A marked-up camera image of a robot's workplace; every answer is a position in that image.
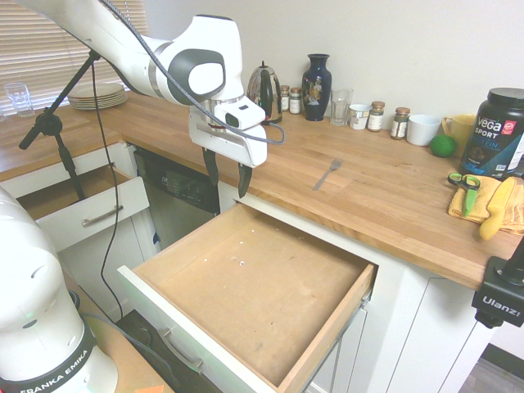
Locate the dark blue decorated vase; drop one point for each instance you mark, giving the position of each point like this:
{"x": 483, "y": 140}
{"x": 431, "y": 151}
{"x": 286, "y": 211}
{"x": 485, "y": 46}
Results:
{"x": 316, "y": 88}

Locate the small spice jar white label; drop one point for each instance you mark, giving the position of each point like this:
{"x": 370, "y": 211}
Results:
{"x": 285, "y": 99}
{"x": 295, "y": 101}

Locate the black boom camera stand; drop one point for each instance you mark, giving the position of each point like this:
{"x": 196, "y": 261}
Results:
{"x": 53, "y": 118}

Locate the clear drinking glass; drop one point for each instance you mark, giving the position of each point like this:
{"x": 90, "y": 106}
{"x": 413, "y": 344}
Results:
{"x": 18, "y": 100}

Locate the stack of white plates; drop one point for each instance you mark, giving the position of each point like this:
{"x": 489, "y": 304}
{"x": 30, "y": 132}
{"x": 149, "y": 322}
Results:
{"x": 98, "y": 96}

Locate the large open wooden drawer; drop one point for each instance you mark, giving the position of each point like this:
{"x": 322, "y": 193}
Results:
{"x": 262, "y": 294}

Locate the yellow mug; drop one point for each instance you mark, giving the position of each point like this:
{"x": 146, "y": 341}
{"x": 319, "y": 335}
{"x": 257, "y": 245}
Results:
{"x": 462, "y": 129}

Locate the black Ulanzi camera clamp stand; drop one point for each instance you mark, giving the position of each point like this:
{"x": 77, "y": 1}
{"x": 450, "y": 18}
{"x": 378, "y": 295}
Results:
{"x": 497, "y": 294}

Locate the small open white drawer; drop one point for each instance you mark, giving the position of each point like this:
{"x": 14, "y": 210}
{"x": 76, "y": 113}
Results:
{"x": 98, "y": 204}

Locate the yellow folded towel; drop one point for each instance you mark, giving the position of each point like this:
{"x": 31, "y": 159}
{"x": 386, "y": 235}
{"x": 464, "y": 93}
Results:
{"x": 483, "y": 204}

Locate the stainless steel dishwasher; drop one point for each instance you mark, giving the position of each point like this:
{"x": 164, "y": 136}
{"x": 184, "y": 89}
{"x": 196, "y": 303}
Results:
{"x": 180, "y": 192}

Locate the stainless steel electric kettle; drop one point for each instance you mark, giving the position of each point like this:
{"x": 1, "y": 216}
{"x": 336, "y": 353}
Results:
{"x": 262, "y": 90}

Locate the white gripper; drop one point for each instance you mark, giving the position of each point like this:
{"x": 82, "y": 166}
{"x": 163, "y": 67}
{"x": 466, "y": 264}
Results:
{"x": 241, "y": 149}

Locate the black Vega protein tub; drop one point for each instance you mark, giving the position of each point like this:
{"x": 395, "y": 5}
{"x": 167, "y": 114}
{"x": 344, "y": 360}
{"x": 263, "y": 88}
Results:
{"x": 495, "y": 135}

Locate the spice jar copper lid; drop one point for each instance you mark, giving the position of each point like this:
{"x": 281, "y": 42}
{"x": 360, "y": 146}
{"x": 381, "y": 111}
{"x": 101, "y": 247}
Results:
{"x": 376, "y": 118}
{"x": 399, "y": 125}

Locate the yellow knife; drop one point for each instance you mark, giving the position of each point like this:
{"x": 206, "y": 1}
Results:
{"x": 497, "y": 209}

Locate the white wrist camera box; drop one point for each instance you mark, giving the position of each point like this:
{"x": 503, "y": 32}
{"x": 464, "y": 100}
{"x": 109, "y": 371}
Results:
{"x": 241, "y": 114}

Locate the silver metal fork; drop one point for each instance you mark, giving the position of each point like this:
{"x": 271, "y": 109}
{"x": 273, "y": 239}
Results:
{"x": 327, "y": 174}

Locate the plain white cup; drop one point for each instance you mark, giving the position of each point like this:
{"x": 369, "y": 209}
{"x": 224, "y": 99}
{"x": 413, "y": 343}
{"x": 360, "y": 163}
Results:
{"x": 423, "y": 131}

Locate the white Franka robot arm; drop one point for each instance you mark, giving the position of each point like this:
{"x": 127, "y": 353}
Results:
{"x": 204, "y": 41}

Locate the wooden window blinds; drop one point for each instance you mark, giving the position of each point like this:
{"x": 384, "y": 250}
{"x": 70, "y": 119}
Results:
{"x": 37, "y": 49}

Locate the green lime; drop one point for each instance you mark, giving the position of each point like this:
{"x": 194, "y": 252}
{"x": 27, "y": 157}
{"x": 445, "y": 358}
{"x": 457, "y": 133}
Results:
{"x": 443, "y": 145}

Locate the clear glass tumbler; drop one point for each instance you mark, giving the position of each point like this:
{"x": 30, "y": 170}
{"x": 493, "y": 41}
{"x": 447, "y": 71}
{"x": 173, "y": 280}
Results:
{"x": 341, "y": 107}

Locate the wooden robot mounting board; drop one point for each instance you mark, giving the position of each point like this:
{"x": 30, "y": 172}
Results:
{"x": 123, "y": 360}

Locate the white kitchen cabinet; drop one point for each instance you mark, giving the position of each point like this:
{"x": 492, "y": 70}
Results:
{"x": 434, "y": 327}

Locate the small patterned white cup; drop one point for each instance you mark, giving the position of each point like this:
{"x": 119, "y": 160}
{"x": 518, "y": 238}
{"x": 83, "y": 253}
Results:
{"x": 360, "y": 118}

